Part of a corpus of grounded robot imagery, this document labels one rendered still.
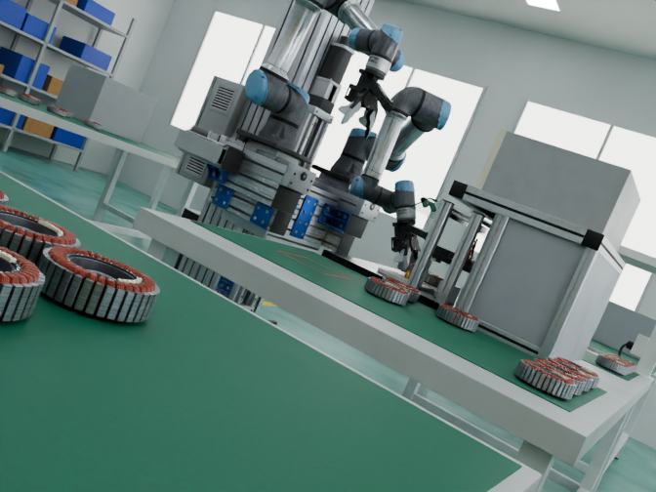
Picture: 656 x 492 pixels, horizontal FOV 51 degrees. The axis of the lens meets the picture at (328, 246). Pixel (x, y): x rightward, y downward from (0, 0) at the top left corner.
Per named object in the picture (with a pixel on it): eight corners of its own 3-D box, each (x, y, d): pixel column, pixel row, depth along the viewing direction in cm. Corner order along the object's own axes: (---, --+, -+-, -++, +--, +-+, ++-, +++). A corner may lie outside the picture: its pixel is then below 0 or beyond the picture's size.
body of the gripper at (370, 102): (354, 107, 225) (369, 73, 225) (375, 114, 220) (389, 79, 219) (342, 100, 219) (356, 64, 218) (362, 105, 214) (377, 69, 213)
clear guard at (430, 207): (409, 207, 243) (416, 191, 243) (431, 219, 264) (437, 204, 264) (493, 240, 227) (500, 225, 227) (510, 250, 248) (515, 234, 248)
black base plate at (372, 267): (320, 255, 217) (323, 248, 217) (396, 274, 273) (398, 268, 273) (451, 317, 195) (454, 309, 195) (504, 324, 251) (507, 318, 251)
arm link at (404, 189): (408, 184, 266) (418, 179, 258) (410, 213, 264) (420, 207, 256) (389, 184, 263) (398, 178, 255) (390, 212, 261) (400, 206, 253)
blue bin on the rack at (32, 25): (0, 22, 745) (7, 6, 744) (29, 36, 776) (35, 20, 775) (21, 31, 724) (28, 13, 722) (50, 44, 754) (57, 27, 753)
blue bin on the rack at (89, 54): (58, 50, 811) (62, 35, 810) (84, 62, 848) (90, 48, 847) (80, 59, 791) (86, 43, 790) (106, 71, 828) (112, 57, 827)
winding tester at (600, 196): (472, 190, 206) (500, 127, 205) (507, 215, 244) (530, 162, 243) (600, 237, 187) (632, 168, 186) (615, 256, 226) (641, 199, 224)
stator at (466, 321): (436, 318, 173) (442, 305, 173) (432, 312, 185) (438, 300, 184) (477, 336, 173) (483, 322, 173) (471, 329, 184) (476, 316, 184)
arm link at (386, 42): (390, 31, 223) (410, 34, 218) (378, 62, 224) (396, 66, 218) (376, 20, 218) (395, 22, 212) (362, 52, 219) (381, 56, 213)
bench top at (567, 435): (131, 226, 151) (140, 206, 151) (443, 295, 344) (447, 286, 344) (573, 467, 103) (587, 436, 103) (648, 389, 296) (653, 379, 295)
